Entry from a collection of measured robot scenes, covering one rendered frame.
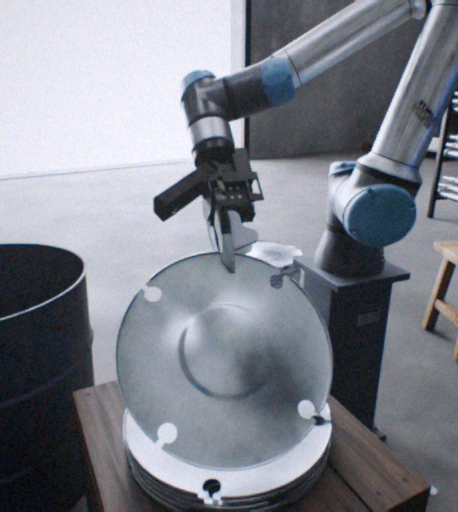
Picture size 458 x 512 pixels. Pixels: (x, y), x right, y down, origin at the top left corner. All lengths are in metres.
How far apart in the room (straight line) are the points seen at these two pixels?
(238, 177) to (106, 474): 0.45
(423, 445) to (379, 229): 0.65
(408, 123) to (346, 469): 0.53
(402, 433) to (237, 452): 0.76
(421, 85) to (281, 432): 0.56
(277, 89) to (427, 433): 0.93
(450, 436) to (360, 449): 0.65
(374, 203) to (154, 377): 0.45
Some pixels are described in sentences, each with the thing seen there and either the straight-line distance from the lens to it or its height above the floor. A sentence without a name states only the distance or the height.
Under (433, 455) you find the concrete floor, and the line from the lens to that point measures 1.26.
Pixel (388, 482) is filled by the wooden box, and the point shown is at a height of 0.35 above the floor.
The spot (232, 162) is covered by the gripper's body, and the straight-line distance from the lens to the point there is 0.73.
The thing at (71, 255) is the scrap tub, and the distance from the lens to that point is 1.06.
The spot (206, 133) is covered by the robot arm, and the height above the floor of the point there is 0.75.
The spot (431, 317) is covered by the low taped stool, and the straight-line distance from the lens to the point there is 1.75.
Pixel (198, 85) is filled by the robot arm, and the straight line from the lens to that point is 0.79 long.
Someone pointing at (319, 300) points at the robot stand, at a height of 0.38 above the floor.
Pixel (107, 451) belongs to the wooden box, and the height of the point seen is 0.35.
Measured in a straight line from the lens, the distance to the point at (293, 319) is 0.64.
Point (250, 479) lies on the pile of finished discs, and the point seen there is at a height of 0.39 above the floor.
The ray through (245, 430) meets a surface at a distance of 0.59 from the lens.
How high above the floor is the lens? 0.82
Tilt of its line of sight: 21 degrees down
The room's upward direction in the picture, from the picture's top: straight up
